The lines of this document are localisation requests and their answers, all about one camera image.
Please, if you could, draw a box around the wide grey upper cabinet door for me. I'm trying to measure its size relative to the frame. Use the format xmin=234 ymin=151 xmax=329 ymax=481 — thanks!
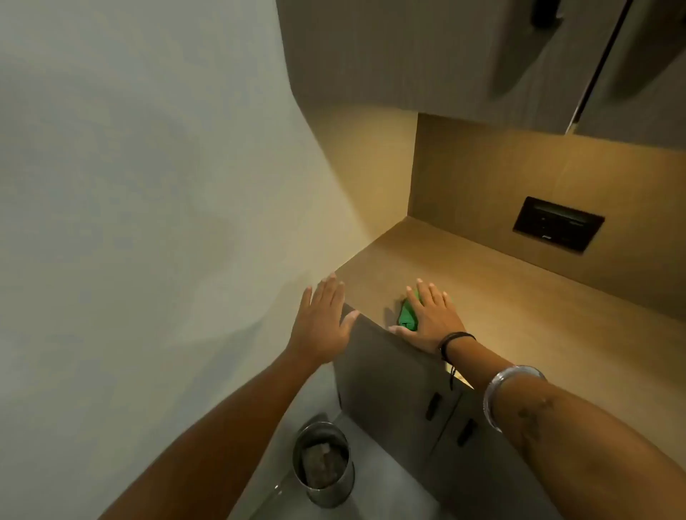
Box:
xmin=275 ymin=0 xmax=629 ymax=136

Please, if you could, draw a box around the narrow grey upper cabinet door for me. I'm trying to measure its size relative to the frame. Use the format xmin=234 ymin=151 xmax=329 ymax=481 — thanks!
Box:
xmin=575 ymin=0 xmax=686 ymax=152

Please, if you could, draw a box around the black wall socket panel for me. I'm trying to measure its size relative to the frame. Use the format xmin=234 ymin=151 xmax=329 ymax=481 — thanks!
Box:
xmin=512 ymin=196 xmax=606 ymax=254

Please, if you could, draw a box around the grey lower cabinet door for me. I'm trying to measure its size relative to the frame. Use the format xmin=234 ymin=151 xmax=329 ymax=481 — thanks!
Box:
xmin=426 ymin=390 xmax=565 ymax=520
xmin=332 ymin=304 xmax=464 ymax=485

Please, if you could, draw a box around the person's right hand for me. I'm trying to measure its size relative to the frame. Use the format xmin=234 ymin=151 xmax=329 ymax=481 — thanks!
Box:
xmin=388 ymin=278 xmax=467 ymax=355

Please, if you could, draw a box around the steel waste bin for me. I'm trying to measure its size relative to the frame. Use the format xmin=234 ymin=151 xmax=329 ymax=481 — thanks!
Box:
xmin=292 ymin=421 xmax=356 ymax=509

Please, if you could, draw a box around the crumpled waste in bin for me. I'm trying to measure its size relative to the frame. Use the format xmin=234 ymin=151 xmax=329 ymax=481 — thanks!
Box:
xmin=300 ymin=440 xmax=348 ymax=489

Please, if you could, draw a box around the black thread wristband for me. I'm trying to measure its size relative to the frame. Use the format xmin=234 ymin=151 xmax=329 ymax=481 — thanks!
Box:
xmin=439 ymin=331 xmax=477 ymax=392

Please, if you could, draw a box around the person's right forearm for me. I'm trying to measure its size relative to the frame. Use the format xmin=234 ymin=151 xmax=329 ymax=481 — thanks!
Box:
xmin=443 ymin=336 xmax=686 ymax=520

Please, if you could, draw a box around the person's left hand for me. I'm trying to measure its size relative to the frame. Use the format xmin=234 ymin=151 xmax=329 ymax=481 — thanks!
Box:
xmin=288 ymin=272 xmax=361 ymax=368

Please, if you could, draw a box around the silver metal bangle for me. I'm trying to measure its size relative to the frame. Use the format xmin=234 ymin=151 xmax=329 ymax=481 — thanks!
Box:
xmin=482 ymin=365 xmax=548 ymax=434

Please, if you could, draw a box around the black upper cabinet handle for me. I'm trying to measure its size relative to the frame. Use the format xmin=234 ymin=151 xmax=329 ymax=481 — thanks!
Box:
xmin=530 ymin=0 xmax=565 ymax=31

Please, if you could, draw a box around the person's left forearm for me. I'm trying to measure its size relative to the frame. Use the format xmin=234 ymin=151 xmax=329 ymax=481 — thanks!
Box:
xmin=98 ymin=349 xmax=325 ymax=520

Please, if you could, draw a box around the green sponge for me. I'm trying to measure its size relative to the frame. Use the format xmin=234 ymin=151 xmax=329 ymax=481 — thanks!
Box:
xmin=397 ymin=299 xmax=422 ymax=333

